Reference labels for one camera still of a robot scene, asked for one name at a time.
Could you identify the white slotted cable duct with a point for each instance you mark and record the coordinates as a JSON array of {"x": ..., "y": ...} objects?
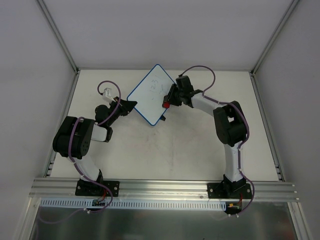
[{"x": 134, "y": 204}]

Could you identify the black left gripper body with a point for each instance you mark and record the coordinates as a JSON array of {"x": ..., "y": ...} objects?
[{"x": 120, "y": 106}]

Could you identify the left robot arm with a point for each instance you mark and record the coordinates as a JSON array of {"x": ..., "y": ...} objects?
[{"x": 74, "y": 136}]

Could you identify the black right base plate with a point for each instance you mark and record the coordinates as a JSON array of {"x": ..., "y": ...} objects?
[{"x": 220, "y": 191}]

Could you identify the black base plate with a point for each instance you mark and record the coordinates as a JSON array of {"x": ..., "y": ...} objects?
[
  {"x": 220, "y": 191},
  {"x": 89, "y": 189}
]

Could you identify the red bone-shaped eraser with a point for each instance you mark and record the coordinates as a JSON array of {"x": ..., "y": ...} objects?
[{"x": 166, "y": 105}]

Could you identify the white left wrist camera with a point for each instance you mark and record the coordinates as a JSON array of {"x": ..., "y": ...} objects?
[{"x": 107, "y": 95}]

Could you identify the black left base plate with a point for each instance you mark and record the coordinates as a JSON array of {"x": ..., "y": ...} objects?
[{"x": 89, "y": 189}]

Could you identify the aluminium mounting rail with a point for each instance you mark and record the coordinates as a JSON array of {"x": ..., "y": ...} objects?
[{"x": 265, "y": 191}]

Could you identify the blue framed whiteboard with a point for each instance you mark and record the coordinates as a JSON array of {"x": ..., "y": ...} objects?
[{"x": 149, "y": 94}]

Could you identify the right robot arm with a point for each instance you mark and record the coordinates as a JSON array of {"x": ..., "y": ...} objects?
[{"x": 230, "y": 123}]

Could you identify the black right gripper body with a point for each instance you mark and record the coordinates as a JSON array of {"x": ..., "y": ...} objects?
[{"x": 173, "y": 95}]

